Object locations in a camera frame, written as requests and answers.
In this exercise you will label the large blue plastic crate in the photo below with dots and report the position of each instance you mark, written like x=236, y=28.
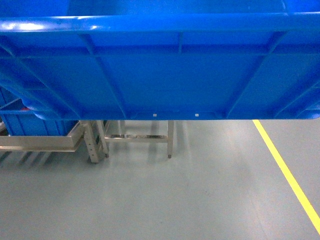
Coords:
x=162, y=59

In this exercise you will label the stainless steel roller shelf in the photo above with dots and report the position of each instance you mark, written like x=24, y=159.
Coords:
x=87, y=131

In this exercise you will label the blue crate on left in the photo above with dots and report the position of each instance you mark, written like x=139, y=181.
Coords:
x=20, y=117

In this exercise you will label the stainless steel frame table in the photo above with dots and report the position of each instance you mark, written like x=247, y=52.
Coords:
x=129, y=138

